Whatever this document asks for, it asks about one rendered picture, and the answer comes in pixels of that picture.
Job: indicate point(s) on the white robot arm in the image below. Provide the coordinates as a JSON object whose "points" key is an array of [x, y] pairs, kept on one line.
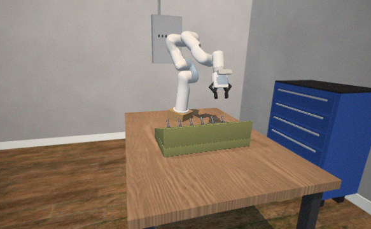
{"points": [[188, 70]]}

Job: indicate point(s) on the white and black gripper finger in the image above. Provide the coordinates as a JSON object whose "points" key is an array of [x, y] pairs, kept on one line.
{"points": [[214, 91], [227, 90]]}

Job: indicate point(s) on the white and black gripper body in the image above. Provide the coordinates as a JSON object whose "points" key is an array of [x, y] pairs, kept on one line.
{"points": [[219, 80]]}

